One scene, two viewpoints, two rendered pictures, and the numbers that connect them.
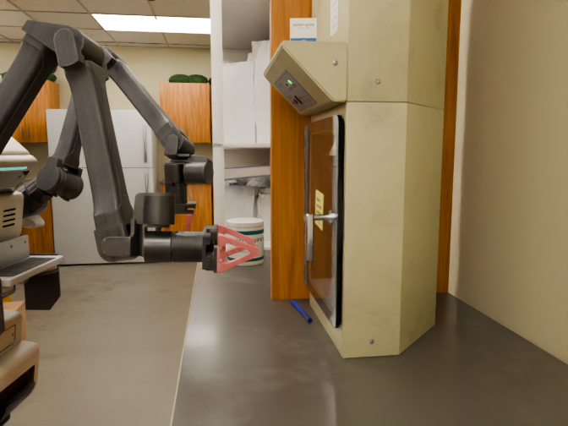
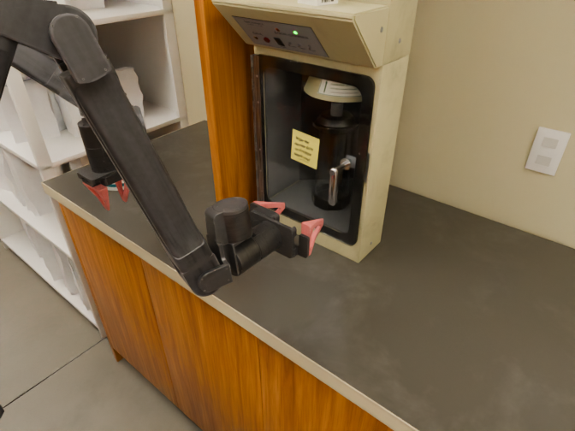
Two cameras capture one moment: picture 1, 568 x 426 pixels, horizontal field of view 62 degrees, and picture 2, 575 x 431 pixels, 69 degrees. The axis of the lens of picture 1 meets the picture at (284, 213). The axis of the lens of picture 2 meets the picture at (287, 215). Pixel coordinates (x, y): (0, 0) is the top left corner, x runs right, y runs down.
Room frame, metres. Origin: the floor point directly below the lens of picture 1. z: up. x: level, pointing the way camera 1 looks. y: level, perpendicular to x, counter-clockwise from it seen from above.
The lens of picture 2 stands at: (0.38, 0.55, 1.61)
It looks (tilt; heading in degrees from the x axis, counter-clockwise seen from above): 34 degrees down; 317
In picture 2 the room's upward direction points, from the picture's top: straight up
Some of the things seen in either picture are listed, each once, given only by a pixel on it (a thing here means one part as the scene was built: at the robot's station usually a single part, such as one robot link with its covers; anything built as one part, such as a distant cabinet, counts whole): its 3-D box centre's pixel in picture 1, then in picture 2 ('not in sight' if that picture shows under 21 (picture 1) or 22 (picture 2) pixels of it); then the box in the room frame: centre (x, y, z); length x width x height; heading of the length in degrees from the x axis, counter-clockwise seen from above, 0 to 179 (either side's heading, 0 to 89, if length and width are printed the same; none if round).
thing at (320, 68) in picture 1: (298, 84); (294, 30); (0.99, -0.03, 1.46); 0.32 x 0.12 x 0.10; 8
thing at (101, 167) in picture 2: (176, 196); (103, 159); (1.25, 0.29, 1.21); 0.10 x 0.07 x 0.07; 99
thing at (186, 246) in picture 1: (193, 246); (263, 239); (0.86, 0.17, 1.15); 0.10 x 0.07 x 0.07; 8
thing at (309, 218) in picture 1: (318, 235); (337, 182); (0.89, -0.06, 1.17); 0.05 x 0.03 x 0.10; 98
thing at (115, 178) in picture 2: (180, 222); (115, 185); (1.25, 0.28, 1.14); 0.07 x 0.07 x 0.09; 9
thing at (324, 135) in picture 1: (321, 215); (306, 153); (1.00, -0.08, 1.19); 0.30 x 0.01 x 0.40; 8
